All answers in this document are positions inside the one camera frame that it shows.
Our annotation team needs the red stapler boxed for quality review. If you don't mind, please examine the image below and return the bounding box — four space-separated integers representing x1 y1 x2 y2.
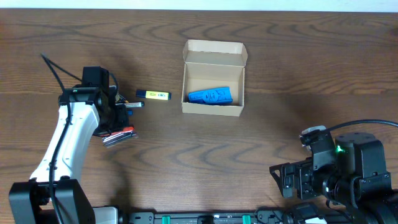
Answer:
101 126 138 147

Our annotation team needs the yellow highlighter pen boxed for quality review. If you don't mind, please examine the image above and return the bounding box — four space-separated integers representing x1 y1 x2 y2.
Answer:
136 90 171 100

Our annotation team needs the blue whiteboard duster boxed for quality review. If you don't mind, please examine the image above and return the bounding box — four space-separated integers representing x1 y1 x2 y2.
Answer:
188 87 233 105

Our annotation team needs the brown cardboard box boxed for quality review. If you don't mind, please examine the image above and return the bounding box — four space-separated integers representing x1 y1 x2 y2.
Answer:
181 40 248 116

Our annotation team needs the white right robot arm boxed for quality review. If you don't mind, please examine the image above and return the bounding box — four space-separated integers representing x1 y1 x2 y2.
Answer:
269 130 397 223

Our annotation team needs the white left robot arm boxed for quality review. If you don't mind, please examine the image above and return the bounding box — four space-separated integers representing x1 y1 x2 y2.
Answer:
9 67 135 223

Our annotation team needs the black whiteboard marker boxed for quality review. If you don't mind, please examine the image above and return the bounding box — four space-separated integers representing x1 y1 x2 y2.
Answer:
124 101 144 108

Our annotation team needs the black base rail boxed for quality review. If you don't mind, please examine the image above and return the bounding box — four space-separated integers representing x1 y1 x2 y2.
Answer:
93 202 352 224

